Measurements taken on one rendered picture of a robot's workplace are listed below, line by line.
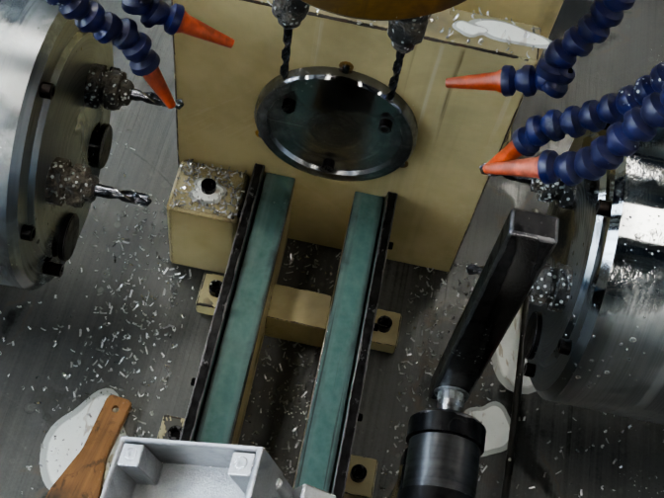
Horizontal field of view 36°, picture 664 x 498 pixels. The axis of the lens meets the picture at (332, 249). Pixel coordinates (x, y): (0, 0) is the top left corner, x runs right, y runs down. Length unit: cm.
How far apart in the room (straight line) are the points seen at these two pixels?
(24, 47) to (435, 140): 37
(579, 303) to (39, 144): 42
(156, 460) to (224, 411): 22
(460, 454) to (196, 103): 40
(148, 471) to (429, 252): 50
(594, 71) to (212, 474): 83
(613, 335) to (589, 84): 60
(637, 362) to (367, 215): 33
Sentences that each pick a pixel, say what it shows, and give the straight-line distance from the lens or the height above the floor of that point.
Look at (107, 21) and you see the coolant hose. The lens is 74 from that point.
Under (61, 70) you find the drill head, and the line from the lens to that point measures 81.
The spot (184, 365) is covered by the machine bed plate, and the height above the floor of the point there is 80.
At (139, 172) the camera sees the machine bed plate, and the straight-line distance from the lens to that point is 115.
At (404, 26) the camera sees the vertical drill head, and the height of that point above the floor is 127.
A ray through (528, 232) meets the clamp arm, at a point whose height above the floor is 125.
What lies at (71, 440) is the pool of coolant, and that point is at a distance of 101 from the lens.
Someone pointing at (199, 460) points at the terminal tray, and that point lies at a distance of 67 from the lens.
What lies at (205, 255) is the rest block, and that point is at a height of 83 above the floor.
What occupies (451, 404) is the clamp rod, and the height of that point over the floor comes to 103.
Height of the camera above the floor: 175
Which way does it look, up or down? 59 degrees down
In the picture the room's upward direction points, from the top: 12 degrees clockwise
